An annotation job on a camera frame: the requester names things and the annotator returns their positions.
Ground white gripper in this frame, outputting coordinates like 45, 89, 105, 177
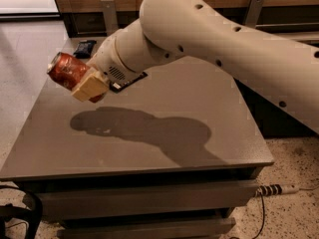
71, 30, 140, 103

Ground red coke can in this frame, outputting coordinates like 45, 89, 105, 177
47, 52, 93, 92

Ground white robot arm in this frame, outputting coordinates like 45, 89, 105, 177
72, 0, 319, 132

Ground black snack packet with stripes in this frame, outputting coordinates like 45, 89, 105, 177
109, 72, 148, 93

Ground dark blue snack bag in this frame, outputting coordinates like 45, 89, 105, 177
73, 40, 97, 59

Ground grey cabinet with drawers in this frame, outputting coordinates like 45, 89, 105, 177
0, 33, 275, 239

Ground upper grey drawer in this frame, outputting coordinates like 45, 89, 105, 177
24, 180, 257, 221

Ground grey drawer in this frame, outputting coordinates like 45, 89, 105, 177
57, 218, 235, 239
24, 180, 257, 221

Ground black chair part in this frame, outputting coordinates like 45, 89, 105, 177
0, 185, 43, 239

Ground lower grey drawer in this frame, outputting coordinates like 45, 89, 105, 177
57, 218, 235, 239

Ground white power strip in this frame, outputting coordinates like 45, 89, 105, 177
255, 184, 299, 196

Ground left metal rail bracket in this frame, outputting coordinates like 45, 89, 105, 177
101, 0, 119, 36

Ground metal rail bracket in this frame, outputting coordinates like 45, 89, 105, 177
101, 0, 119, 36
243, 0, 264, 28

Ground right metal rail bracket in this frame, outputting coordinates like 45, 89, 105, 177
243, 0, 264, 28

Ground black power cable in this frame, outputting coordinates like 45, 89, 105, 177
228, 190, 267, 239

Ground wooden counter with rail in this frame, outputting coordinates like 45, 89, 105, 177
56, 0, 319, 44

